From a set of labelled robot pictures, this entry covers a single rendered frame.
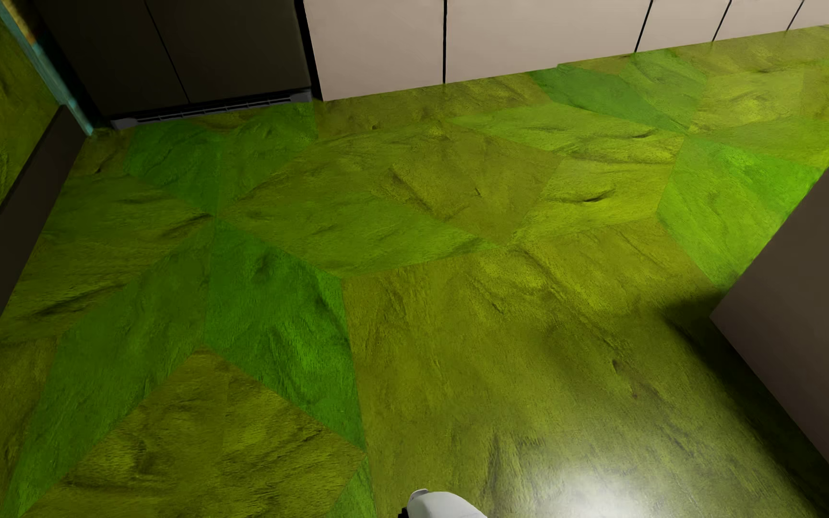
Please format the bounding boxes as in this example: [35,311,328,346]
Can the beige counter cabinets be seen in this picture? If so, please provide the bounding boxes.
[302,0,829,102]

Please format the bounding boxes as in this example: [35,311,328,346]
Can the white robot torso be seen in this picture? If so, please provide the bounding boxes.
[398,489,489,518]

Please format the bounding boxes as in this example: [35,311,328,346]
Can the dark grey refrigerator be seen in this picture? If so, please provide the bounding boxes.
[32,0,315,130]

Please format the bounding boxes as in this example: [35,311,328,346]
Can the grey-brown kitchen island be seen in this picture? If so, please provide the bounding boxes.
[710,115,829,513]

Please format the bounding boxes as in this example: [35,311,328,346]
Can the dark baseboard strip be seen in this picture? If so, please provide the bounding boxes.
[0,105,89,411]

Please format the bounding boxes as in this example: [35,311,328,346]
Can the teal door frame trim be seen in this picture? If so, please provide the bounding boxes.
[0,0,96,136]

